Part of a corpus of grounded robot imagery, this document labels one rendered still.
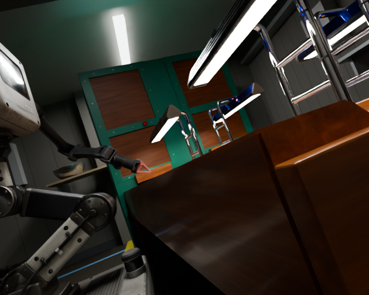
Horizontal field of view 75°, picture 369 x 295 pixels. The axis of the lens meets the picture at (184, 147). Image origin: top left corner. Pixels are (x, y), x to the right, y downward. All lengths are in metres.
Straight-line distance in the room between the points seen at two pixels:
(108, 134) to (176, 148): 0.57
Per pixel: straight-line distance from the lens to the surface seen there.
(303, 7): 0.77
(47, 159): 4.59
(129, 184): 1.95
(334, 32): 1.16
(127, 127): 2.03
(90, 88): 2.14
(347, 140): 0.18
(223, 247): 0.30
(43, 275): 0.96
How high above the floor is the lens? 0.76
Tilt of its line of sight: 5 degrees up
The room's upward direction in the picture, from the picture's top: 20 degrees counter-clockwise
